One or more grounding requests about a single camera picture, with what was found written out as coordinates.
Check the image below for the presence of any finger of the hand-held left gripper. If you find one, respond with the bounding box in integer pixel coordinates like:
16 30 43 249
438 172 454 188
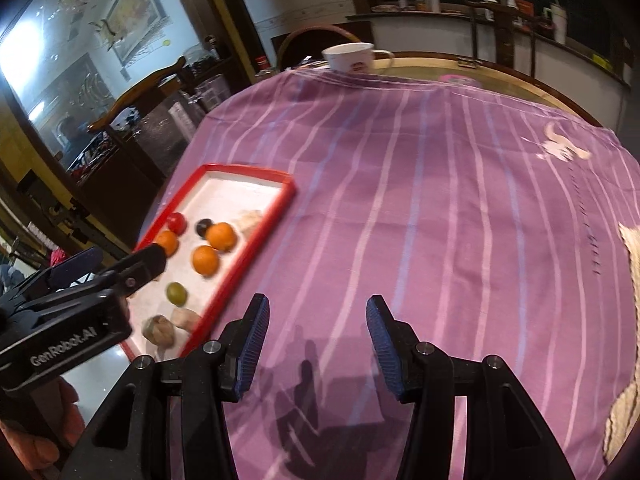
95 243 168 296
50 247 104 288

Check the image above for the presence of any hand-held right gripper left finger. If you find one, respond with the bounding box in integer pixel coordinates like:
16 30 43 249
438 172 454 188
60 292 271 480

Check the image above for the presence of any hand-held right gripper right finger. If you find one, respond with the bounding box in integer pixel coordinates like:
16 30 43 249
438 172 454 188
366 294 576 480

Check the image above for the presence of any brown beige block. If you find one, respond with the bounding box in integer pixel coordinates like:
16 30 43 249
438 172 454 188
141 314 176 348

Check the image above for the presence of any round beige block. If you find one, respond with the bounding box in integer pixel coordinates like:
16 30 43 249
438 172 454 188
172 307 201 333

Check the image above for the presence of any orange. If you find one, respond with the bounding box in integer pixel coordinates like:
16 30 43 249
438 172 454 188
154 230 180 257
192 245 221 277
206 222 236 252

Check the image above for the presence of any red rimmed white tray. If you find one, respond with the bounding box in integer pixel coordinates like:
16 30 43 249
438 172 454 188
120 162 297 361

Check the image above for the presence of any wooden armchair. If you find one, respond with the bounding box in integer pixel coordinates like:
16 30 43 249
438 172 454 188
87 56 206 176

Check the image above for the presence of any white paper package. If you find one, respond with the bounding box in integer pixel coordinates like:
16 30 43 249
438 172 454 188
170 102 196 141

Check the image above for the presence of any purple striped cloth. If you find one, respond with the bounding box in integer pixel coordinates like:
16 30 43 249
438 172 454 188
135 67 640 480

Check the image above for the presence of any cream lace cloth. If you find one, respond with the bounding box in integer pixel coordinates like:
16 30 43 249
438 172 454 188
602 222 640 466

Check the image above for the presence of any white mug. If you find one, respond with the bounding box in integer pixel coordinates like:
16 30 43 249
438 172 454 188
322 42 396 75

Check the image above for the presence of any dark wooden chair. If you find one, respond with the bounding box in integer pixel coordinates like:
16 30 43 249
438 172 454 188
462 0 538 68

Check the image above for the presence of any white tumbler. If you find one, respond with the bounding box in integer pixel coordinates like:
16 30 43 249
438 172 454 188
550 4 568 45

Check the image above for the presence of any framed wall painting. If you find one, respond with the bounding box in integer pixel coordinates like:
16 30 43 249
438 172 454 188
100 0 168 66

